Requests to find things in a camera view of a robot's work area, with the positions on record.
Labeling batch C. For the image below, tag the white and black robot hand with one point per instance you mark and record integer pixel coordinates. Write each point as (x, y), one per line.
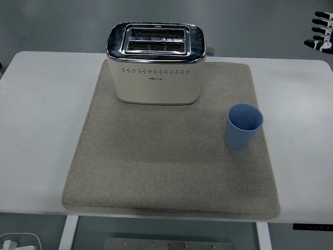
(323, 46)

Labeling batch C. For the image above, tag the blue plastic cup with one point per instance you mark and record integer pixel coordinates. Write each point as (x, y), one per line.
(238, 138)

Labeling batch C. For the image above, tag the cream and chrome toaster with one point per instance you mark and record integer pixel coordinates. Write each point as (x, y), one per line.
(156, 86)

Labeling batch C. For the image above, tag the black table control panel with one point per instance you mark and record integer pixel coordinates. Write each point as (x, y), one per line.
(312, 226)

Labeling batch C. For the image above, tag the white table leg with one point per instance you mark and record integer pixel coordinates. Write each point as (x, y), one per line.
(264, 235)
(68, 233)

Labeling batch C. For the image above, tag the beige felt mat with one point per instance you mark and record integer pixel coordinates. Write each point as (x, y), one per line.
(156, 161)

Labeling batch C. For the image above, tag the white block in tray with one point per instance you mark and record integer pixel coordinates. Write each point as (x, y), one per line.
(10, 245)

